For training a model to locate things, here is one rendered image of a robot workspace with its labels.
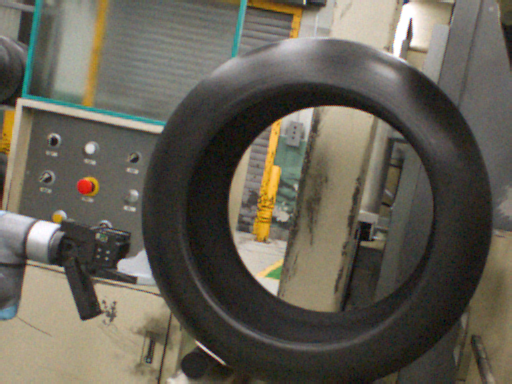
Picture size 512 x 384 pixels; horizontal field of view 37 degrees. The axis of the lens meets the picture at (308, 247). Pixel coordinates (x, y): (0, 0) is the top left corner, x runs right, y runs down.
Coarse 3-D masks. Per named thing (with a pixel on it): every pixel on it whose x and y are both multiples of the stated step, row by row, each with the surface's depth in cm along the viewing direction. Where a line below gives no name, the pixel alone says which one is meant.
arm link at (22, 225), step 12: (0, 216) 138; (12, 216) 139; (0, 228) 137; (12, 228) 137; (24, 228) 137; (0, 240) 137; (12, 240) 136; (24, 240) 136; (0, 252) 137; (12, 252) 138; (24, 252) 137
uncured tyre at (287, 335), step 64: (256, 64) 120; (320, 64) 118; (384, 64) 118; (192, 128) 121; (256, 128) 148; (448, 128) 117; (192, 192) 148; (448, 192) 116; (192, 256) 148; (448, 256) 117; (192, 320) 125; (256, 320) 150; (320, 320) 149; (384, 320) 121; (448, 320) 121
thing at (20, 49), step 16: (0, 0) 563; (0, 48) 496; (16, 48) 533; (0, 64) 495; (16, 64) 509; (0, 80) 497; (16, 80) 512; (0, 96) 507; (16, 96) 537; (0, 160) 544; (0, 176) 541; (0, 192) 542; (0, 208) 545
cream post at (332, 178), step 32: (352, 0) 155; (384, 0) 154; (352, 32) 155; (384, 32) 154; (320, 128) 158; (352, 128) 157; (320, 160) 159; (352, 160) 158; (320, 192) 159; (352, 192) 158; (320, 224) 160; (352, 224) 160; (288, 256) 162; (320, 256) 161; (288, 288) 162; (320, 288) 161
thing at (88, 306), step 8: (64, 264) 137; (72, 264) 137; (72, 272) 137; (80, 272) 138; (72, 280) 137; (80, 280) 137; (88, 280) 140; (72, 288) 137; (80, 288) 137; (88, 288) 139; (80, 296) 137; (88, 296) 138; (96, 296) 141; (80, 304) 137; (88, 304) 137; (96, 304) 139; (80, 312) 137; (88, 312) 137; (96, 312) 139
